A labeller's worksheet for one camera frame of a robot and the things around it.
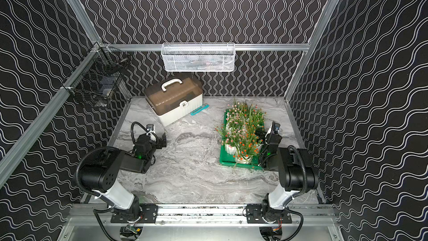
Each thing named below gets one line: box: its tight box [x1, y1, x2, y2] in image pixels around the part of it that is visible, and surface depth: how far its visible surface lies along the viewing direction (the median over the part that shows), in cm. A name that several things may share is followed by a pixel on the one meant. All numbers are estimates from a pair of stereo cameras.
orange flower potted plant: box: [247, 123, 265, 154], surface depth 85 cm
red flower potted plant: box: [232, 132, 259, 173], surface depth 83 cm
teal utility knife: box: [190, 104, 211, 116], surface depth 115 cm
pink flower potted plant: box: [224, 99, 247, 122], surface depth 95 cm
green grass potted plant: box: [246, 103, 267, 133], surface depth 94 cm
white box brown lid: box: [144, 77, 204, 127], surface depth 100 cm
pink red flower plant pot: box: [214, 121, 241, 156], surface depth 91 cm
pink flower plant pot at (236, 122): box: [225, 110, 246, 136], surface depth 94 cm
